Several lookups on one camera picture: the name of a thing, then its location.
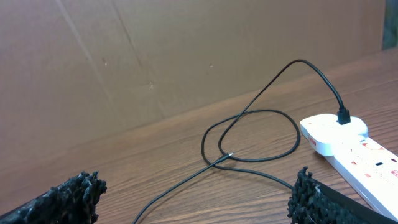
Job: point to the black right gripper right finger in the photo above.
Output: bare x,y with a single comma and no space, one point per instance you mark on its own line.
313,202

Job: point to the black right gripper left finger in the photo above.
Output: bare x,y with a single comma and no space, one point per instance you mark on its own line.
73,201

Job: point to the white charger plug adapter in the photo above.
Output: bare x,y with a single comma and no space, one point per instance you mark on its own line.
326,135

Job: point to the white power strip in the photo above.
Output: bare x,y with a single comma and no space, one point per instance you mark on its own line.
372,171

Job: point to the brown cardboard backdrop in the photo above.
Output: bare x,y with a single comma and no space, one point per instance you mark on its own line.
73,71

